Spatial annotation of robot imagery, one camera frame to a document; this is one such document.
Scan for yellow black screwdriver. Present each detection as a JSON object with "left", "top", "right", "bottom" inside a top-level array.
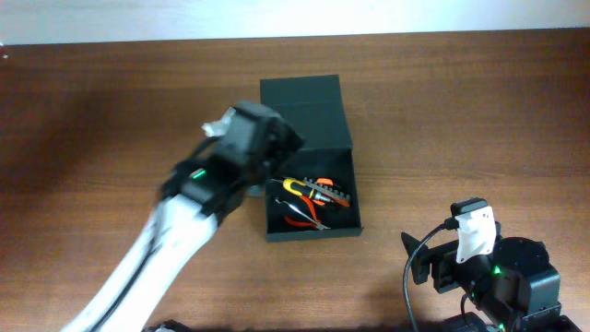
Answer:
[{"left": 282, "top": 178, "right": 335, "bottom": 206}]

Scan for black gift box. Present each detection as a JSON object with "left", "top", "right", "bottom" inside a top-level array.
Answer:
[{"left": 260, "top": 75, "right": 363, "bottom": 243}]

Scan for orange black needle-nose pliers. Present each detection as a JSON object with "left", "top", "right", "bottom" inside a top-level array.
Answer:
[{"left": 270, "top": 176, "right": 345, "bottom": 208}]

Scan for orange socket bit rail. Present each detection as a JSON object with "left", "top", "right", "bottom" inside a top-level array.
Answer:
[{"left": 304, "top": 178, "right": 351, "bottom": 207}]

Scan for silver ring wrench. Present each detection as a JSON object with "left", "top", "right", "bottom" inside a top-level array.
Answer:
[{"left": 275, "top": 197, "right": 330, "bottom": 231}]

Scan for red handled cutting pliers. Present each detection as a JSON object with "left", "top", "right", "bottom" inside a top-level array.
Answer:
[{"left": 282, "top": 196, "right": 325, "bottom": 231}]

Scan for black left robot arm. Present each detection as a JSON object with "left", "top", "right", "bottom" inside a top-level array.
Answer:
[{"left": 64, "top": 101, "right": 303, "bottom": 331}]

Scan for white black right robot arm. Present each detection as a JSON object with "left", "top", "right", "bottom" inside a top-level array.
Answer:
[{"left": 401, "top": 232, "right": 580, "bottom": 332}]

